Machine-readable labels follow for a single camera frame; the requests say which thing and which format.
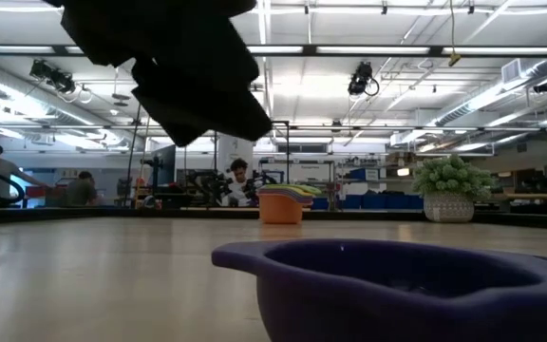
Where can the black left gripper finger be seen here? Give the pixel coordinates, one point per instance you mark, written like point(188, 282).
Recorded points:
point(193, 73)
point(197, 116)

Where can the orange measuring cup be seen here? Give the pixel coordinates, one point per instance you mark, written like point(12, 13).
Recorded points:
point(280, 213)

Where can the indigo measuring cup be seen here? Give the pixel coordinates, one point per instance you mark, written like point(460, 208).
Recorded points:
point(330, 304)

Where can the black background robot arm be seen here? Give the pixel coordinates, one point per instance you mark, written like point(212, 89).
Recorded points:
point(207, 185)

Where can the black monitor on stand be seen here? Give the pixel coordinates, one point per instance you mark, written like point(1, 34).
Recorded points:
point(165, 168)

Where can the black overhead light beam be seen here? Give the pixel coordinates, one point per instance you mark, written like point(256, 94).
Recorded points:
point(309, 49)

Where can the blue bin on shelf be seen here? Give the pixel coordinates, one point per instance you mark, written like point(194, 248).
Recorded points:
point(361, 174)

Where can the blue storage bins row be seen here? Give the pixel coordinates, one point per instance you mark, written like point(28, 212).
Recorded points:
point(382, 201)

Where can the green plant in patterned pot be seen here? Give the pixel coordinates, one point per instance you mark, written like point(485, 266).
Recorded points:
point(449, 180)

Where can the black ceiling-hung camera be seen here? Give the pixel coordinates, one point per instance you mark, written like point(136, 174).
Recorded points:
point(361, 78)
point(52, 76)

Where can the black aluminium table frame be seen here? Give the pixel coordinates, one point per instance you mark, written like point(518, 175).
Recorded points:
point(373, 214)

